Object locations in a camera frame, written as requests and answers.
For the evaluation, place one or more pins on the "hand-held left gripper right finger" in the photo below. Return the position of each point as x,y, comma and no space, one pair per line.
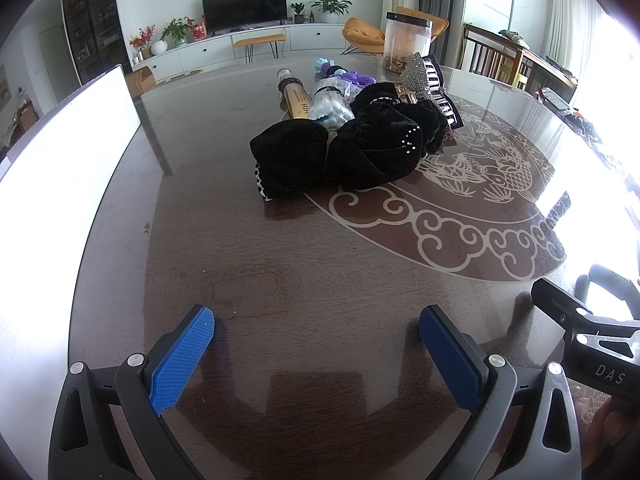
450,360

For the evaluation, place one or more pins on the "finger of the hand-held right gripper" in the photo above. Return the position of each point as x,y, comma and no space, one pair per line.
555,300
612,282

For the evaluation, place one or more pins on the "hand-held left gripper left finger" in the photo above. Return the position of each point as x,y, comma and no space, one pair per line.
182,360

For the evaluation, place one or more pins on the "gold cream tube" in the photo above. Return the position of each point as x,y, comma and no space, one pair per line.
297,102

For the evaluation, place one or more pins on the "purple plastic toy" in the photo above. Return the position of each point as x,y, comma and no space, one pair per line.
357,79

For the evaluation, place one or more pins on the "person's right hand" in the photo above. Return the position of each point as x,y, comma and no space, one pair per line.
610,430

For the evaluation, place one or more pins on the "white board panel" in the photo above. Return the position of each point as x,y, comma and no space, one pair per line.
50,210

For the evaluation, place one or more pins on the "black velvet scrunchie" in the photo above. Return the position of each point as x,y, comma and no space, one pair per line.
430,120

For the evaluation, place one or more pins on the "black velvet bow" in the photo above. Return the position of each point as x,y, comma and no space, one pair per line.
370,150

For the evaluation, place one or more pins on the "black and silver hair clip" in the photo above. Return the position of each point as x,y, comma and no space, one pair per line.
440,90

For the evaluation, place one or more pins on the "wooden chair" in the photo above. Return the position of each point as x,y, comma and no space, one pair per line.
482,52

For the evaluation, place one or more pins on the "rhinestone hair clip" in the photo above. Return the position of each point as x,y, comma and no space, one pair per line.
415,72

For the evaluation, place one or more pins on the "white sheer curtain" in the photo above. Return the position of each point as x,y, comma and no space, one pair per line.
575,15

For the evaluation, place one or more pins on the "bag of cotton swabs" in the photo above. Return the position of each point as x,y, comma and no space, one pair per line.
330,107

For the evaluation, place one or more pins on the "cardboard box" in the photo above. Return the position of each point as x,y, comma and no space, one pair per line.
140,80

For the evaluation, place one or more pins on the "clear jar with black lid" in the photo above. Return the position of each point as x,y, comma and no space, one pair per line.
407,40

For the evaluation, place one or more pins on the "white television cabinet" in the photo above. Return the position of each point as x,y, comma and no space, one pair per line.
210,52

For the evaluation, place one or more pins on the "round white vase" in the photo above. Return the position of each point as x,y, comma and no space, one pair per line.
159,47

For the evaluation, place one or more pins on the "teal plastic toy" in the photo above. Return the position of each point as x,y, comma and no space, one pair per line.
321,65

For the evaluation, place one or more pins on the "red flowers in vase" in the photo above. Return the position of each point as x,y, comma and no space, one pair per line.
142,40

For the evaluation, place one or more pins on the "orange bench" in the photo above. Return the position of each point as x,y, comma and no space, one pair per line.
259,40

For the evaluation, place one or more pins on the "red gift box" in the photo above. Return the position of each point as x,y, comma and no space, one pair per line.
199,31

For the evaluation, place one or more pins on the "leafy potted plant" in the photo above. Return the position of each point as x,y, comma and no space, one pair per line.
176,30

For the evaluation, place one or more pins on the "orange lounge chair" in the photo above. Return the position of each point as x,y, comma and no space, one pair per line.
362,30

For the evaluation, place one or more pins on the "dark glass cabinet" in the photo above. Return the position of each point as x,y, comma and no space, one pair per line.
92,20

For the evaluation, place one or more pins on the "black television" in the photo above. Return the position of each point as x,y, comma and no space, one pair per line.
245,7

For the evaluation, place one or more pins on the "small plant in dark pot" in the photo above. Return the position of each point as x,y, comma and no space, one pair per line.
298,15

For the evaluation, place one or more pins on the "large potted plant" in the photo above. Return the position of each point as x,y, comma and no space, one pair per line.
331,7

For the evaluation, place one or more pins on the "framed wall painting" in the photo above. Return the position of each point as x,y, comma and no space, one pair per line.
4,85

